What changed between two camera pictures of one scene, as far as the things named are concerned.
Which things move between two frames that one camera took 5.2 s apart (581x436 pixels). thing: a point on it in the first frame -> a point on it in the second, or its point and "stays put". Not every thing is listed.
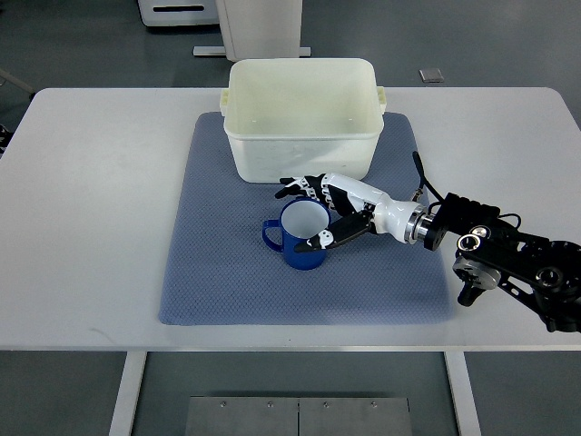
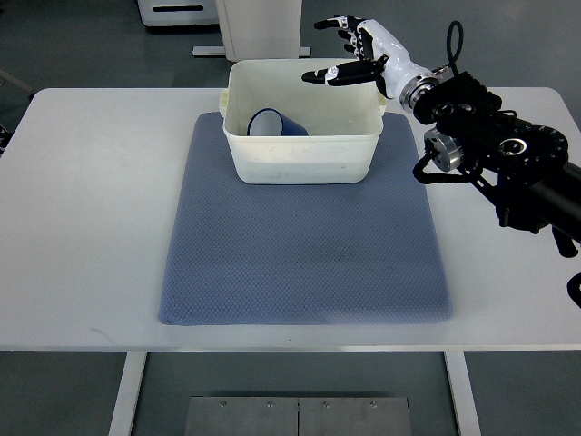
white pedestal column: (258, 29) stays put
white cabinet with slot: (169, 13) stays put
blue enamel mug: (300, 220) -> (268, 121)
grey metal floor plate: (298, 416) stays put
